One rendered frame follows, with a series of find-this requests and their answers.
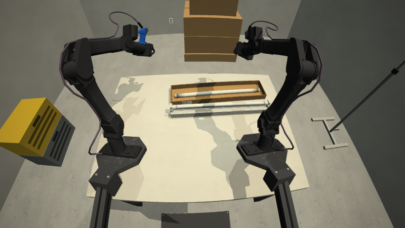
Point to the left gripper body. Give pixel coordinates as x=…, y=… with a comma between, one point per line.
x=145, y=48

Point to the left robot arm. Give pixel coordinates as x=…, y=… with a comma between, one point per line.
x=77, y=69

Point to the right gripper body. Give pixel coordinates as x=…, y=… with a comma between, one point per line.
x=241, y=50

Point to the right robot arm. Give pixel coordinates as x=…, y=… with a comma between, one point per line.
x=302, y=68

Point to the tan open cardboard box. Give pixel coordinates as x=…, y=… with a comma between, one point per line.
x=212, y=86

